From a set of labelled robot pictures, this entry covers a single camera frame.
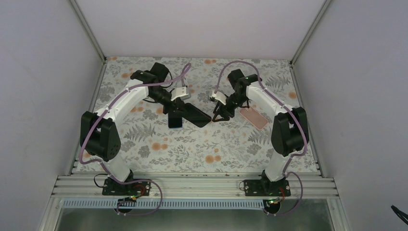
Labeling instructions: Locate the slotted cable duct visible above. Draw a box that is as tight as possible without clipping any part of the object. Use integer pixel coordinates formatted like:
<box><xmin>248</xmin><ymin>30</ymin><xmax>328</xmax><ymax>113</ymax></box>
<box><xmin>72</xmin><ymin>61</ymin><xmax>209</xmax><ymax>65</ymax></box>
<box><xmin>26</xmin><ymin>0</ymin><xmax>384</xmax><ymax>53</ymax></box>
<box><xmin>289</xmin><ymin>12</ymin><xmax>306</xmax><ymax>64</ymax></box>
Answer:
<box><xmin>62</xmin><ymin>198</ymin><xmax>264</xmax><ymax>210</ymax></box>

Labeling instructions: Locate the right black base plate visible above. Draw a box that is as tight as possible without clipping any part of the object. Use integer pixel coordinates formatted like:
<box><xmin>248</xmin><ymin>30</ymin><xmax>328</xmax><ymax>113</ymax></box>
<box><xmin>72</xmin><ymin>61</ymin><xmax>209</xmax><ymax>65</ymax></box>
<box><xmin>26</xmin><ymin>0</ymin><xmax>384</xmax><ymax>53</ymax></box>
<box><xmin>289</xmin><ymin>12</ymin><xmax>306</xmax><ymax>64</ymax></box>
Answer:
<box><xmin>243</xmin><ymin>178</ymin><xmax>291</xmax><ymax>197</ymax></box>

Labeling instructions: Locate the purple cable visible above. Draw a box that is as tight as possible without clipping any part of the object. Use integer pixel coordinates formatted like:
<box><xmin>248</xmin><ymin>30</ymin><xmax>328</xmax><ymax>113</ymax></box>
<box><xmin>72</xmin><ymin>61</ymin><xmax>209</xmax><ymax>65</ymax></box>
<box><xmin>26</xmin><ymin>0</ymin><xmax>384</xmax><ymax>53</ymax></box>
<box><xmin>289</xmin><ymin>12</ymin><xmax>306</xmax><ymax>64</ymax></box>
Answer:
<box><xmin>214</xmin><ymin>60</ymin><xmax>309</xmax><ymax>217</ymax></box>
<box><xmin>78</xmin><ymin>62</ymin><xmax>192</xmax><ymax>217</ymax></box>

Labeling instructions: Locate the black object at edge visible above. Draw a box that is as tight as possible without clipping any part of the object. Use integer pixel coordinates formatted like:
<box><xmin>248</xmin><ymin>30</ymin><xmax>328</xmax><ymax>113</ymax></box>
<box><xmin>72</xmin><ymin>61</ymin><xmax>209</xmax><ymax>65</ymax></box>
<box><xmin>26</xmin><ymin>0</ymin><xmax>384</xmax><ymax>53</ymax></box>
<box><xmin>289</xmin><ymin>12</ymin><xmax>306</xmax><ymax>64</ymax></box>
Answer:
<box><xmin>391</xmin><ymin>205</ymin><xmax>408</xmax><ymax>225</ymax></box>

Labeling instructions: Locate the black phone-shaped object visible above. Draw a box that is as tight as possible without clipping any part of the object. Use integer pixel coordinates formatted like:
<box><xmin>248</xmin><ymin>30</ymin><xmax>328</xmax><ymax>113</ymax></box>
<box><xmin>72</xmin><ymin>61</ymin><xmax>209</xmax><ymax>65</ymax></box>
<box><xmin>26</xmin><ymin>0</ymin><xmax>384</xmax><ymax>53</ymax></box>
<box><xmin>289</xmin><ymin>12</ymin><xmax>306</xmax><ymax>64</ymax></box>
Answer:
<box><xmin>182</xmin><ymin>103</ymin><xmax>211</xmax><ymax>128</ymax></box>

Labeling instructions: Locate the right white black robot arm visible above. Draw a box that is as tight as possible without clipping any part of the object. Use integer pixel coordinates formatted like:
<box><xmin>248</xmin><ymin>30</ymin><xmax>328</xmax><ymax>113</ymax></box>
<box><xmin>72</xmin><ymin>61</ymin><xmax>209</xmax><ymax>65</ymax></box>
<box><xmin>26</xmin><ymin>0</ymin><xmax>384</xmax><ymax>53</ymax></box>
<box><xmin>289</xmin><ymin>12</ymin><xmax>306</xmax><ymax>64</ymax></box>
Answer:
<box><xmin>210</xmin><ymin>69</ymin><xmax>309</xmax><ymax>196</ymax></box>

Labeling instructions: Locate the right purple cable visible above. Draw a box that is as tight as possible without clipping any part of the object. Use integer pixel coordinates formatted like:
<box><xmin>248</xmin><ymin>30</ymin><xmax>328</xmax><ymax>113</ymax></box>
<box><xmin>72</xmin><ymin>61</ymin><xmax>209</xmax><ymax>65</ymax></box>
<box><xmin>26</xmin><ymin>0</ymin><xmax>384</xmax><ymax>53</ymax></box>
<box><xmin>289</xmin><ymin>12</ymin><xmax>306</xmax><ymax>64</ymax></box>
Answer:
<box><xmin>214</xmin><ymin>60</ymin><xmax>309</xmax><ymax>217</ymax></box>

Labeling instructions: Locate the black smartphone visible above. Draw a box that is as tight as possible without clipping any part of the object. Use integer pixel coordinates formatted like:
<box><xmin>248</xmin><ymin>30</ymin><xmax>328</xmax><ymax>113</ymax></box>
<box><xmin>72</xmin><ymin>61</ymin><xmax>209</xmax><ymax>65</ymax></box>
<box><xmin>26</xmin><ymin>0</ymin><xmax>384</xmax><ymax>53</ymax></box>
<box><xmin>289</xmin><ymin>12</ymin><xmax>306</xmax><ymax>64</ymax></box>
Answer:
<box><xmin>167</xmin><ymin>112</ymin><xmax>183</xmax><ymax>129</ymax></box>

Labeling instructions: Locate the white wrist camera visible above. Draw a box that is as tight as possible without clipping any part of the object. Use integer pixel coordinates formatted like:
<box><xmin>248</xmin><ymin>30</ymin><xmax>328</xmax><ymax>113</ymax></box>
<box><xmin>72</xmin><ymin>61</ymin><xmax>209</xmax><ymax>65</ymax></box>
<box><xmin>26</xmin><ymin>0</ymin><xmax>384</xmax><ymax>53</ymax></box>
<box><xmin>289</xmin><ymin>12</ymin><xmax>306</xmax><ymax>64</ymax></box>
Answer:
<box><xmin>210</xmin><ymin>91</ymin><xmax>227</xmax><ymax>105</ymax></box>
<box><xmin>170</xmin><ymin>86</ymin><xmax>191</xmax><ymax>101</ymax></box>

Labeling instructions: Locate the floral patterned table mat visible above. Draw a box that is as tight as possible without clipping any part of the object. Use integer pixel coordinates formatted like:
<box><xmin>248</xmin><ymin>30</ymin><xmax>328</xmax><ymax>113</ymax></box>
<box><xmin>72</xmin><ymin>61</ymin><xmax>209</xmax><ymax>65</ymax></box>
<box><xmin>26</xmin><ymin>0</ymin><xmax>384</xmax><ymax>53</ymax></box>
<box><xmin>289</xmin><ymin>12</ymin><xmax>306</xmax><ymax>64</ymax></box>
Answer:
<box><xmin>77</xmin><ymin>56</ymin><xmax>320</xmax><ymax>174</ymax></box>

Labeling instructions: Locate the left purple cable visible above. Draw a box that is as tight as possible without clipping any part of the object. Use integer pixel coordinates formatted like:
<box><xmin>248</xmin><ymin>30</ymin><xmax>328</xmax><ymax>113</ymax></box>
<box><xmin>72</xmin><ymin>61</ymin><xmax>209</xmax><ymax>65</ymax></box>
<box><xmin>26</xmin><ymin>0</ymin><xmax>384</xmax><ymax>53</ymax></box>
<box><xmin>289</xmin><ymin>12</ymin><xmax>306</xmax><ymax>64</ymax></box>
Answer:
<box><xmin>78</xmin><ymin>62</ymin><xmax>192</xmax><ymax>217</ymax></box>

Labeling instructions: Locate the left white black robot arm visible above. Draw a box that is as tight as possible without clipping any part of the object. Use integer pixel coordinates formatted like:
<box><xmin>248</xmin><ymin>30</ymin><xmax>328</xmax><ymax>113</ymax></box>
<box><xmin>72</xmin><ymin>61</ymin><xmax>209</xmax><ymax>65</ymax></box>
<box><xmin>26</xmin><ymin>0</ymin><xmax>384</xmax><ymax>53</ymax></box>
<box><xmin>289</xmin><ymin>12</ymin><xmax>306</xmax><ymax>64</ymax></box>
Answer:
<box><xmin>79</xmin><ymin>63</ymin><xmax>191</xmax><ymax>195</ymax></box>

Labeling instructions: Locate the aluminium rail frame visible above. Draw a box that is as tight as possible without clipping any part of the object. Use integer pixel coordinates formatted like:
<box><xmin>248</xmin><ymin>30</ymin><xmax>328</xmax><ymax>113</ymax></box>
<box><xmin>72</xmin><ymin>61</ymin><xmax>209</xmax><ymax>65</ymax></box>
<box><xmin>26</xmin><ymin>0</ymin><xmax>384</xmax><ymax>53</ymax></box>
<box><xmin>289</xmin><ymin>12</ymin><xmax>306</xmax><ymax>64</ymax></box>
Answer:
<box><xmin>51</xmin><ymin>172</ymin><xmax>339</xmax><ymax>199</ymax></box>

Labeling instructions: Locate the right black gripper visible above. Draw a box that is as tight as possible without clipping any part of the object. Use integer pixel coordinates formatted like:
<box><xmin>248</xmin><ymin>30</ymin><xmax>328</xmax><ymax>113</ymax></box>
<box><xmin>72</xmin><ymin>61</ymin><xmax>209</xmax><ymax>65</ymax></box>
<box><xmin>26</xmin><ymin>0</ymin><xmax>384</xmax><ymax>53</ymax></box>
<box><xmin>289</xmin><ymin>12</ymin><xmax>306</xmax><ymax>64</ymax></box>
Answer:
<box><xmin>212</xmin><ymin>92</ymin><xmax>249</xmax><ymax>122</ymax></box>

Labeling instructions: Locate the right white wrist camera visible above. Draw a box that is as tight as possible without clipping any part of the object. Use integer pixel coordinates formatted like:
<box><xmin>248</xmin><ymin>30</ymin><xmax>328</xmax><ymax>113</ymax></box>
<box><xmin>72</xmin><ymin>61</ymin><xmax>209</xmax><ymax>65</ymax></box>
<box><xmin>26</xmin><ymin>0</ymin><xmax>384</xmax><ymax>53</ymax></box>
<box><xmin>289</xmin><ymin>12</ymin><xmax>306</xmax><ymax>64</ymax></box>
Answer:
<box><xmin>210</xmin><ymin>91</ymin><xmax>227</xmax><ymax>105</ymax></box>

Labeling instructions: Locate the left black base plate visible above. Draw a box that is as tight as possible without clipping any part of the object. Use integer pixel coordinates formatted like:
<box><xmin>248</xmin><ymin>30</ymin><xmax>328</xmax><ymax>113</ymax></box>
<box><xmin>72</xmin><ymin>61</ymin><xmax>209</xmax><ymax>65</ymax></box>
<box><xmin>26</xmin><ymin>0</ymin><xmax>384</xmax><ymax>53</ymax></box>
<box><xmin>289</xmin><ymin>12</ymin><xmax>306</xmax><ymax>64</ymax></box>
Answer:
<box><xmin>102</xmin><ymin>178</ymin><xmax>151</xmax><ymax>196</ymax></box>

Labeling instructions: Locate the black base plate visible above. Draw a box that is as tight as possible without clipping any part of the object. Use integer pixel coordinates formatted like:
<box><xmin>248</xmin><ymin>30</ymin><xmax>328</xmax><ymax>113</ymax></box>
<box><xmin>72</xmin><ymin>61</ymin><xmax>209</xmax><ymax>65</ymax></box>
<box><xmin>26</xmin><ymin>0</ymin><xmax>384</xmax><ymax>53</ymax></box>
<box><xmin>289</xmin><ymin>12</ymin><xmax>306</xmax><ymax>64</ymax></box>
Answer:
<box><xmin>243</xmin><ymin>178</ymin><xmax>291</xmax><ymax>197</ymax></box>
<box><xmin>102</xmin><ymin>178</ymin><xmax>151</xmax><ymax>196</ymax></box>

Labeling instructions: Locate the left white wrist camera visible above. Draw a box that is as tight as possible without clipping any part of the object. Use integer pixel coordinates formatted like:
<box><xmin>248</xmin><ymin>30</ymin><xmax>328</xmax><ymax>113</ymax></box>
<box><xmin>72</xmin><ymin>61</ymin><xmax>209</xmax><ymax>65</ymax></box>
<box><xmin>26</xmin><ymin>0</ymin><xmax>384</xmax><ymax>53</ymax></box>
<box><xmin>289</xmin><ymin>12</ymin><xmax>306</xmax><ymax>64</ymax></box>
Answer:
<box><xmin>170</xmin><ymin>86</ymin><xmax>191</xmax><ymax>101</ymax></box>

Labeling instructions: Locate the pink phone case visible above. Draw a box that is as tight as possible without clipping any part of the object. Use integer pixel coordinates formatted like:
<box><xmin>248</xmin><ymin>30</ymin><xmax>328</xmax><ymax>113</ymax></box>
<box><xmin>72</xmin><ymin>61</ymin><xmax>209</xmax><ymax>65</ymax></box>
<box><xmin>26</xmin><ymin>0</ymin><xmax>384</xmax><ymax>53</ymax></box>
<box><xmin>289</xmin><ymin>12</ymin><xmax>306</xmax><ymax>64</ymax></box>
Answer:
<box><xmin>239</xmin><ymin>107</ymin><xmax>268</xmax><ymax>130</ymax></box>

